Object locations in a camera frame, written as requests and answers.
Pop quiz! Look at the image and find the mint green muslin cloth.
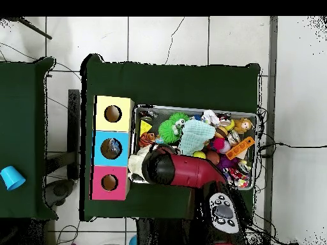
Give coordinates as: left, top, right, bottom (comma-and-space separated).
178, 119, 217, 156

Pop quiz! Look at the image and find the cream muslin cloth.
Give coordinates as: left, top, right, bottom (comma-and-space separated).
127, 147, 149, 182

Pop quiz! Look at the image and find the red soda can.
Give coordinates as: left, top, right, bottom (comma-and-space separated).
229, 164, 252, 189

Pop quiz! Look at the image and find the shallow clear mesh bin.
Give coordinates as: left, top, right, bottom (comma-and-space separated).
131, 105, 258, 191

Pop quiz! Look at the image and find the wooden box with three holes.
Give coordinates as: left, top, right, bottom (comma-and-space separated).
91, 94, 135, 202

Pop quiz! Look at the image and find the large green spiky ball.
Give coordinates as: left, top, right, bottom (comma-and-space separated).
158, 120, 183, 145

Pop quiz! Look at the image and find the orange tiger plush toy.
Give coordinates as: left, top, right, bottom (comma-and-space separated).
139, 132, 156, 149

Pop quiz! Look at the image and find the yellow cheese wedge toy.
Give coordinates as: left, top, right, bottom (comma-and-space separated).
140, 119, 153, 136

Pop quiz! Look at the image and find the small green spiky ball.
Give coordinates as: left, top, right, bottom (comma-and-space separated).
172, 112, 189, 126

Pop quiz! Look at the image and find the pink spiky ball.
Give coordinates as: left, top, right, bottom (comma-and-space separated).
213, 137, 229, 154

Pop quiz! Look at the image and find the orange plastic toy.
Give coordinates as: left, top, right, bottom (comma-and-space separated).
225, 137, 255, 160

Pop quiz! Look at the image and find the small brown plush doll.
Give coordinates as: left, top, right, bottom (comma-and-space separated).
234, 117, 254, 133

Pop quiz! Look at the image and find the green cloth side table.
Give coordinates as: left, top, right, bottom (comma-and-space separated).
0, 57, 56, 220

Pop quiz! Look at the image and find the blue plastic cup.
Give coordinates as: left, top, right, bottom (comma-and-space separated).
0, 165, 26, 192

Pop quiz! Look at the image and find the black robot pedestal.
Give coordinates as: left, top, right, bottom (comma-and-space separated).
135, 218, 205, 245

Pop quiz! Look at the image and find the black cable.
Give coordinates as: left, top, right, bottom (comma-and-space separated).
257, 142, 327, 155

